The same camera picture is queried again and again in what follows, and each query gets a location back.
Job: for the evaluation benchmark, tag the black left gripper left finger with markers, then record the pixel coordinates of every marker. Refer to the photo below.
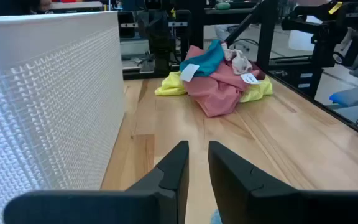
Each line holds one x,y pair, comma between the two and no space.
154,202

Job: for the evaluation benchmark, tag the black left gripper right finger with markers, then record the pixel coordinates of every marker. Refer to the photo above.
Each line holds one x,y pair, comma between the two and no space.
259,205

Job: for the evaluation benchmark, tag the yellow garment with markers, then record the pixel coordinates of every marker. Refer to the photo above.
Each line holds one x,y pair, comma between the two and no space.
171,85

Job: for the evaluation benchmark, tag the pink garment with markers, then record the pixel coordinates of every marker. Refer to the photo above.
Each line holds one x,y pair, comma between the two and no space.
216,93

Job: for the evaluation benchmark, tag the maroon garment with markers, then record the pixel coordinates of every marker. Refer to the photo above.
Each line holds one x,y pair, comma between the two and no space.
259,74

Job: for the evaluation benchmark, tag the cream striped sock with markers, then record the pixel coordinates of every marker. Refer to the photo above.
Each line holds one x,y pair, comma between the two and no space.
241,63

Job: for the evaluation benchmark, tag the teal garment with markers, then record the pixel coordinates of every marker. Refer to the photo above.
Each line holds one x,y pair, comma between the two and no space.
208,60

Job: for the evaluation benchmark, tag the small floral patterned cloth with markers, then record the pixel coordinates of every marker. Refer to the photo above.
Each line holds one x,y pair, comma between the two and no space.
227,51

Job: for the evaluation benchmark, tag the white paper tag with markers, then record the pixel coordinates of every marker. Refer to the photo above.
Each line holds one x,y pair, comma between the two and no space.
189,72
250,78

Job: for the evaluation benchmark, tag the white perforated plastic basket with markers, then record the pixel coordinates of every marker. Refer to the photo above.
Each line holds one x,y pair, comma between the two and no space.
48,109

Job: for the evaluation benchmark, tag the blue chair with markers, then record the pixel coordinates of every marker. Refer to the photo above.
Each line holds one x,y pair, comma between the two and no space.
353,96

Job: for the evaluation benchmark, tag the black background robot rig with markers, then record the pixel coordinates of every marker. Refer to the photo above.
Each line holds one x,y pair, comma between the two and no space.
322,31

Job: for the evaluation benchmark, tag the person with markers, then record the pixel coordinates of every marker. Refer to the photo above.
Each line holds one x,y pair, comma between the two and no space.
42,6

